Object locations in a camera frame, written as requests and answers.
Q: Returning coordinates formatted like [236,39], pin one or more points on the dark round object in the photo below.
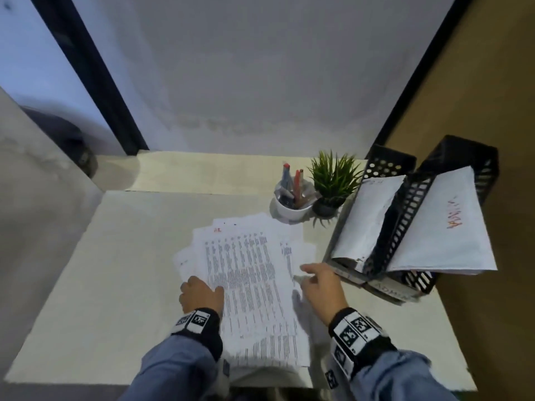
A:
[62,137]

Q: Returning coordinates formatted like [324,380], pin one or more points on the black window frame post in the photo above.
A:
[92,79]

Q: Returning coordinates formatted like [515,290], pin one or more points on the light wooden ledge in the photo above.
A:
[200,171]

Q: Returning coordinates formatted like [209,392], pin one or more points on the person's left forearm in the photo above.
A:
[175,371]

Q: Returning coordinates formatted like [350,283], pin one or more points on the orange pen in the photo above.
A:
[296,183]

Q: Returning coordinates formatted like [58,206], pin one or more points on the person's left hand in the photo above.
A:
[200,296]

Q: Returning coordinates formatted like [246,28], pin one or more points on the black left wrist band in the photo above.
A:
[200,327]

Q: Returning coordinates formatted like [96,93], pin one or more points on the black ADMIN file holder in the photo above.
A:
[459,148]

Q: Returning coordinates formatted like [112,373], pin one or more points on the bundle of white papers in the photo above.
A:
[368,221]
[443,238]

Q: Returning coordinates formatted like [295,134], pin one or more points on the pile of printed papers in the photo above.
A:
[251,279]

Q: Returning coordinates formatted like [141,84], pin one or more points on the white table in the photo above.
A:
[104,288]

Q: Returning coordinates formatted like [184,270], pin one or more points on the person's right hand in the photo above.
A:
[324,294]

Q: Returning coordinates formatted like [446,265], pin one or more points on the white pen cup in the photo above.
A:
[294,213]

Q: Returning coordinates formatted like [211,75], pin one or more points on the person's right forearm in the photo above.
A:
[397,380]

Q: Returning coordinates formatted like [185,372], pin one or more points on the green plant in black pot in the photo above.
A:
[334,177]

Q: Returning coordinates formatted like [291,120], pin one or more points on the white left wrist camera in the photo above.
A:
[225,375]

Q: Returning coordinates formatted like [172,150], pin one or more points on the red-capped marker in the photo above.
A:
[286,177]

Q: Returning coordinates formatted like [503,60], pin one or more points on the black edge trim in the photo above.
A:
[422,75]

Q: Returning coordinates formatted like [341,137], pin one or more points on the frosted window glass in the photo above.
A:
[37,58]

